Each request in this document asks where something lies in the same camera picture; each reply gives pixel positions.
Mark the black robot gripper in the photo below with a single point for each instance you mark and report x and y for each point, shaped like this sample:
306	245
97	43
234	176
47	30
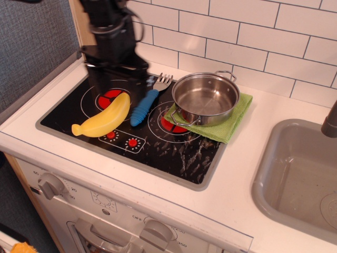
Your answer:
115	49

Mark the yellow plastic toy banana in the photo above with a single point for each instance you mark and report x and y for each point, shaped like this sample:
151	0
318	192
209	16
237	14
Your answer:
107	120

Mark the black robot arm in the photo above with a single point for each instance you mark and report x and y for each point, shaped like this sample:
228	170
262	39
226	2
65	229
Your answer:
107	13

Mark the black toy stovetop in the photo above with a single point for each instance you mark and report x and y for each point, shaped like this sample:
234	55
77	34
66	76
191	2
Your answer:
155	146

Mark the stainless steel pot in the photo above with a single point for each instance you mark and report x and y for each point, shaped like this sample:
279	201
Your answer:
205	99

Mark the green microfiber cloth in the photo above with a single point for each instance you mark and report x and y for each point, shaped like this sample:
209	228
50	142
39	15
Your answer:
221	132

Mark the grey timer knob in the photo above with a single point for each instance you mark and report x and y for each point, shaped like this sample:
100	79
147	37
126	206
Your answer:
50	185

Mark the white toy oven front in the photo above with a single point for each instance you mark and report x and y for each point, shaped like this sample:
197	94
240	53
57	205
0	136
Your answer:
79	202

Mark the grey oven temperature knob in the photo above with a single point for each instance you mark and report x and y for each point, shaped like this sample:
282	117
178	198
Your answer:
156	234

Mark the orange plush object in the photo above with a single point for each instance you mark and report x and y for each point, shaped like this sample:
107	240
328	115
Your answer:
23	247

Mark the grey plastic sink basin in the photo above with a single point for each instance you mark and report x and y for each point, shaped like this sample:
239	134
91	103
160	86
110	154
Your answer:
295	183

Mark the grey faucet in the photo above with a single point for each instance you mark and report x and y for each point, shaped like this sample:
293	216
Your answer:
329	126

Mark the blue handled toy fork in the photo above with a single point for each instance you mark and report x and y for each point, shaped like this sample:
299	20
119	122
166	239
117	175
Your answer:
140	112

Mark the grey oven door handle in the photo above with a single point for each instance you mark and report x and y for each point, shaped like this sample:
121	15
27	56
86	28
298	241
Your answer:
104	238

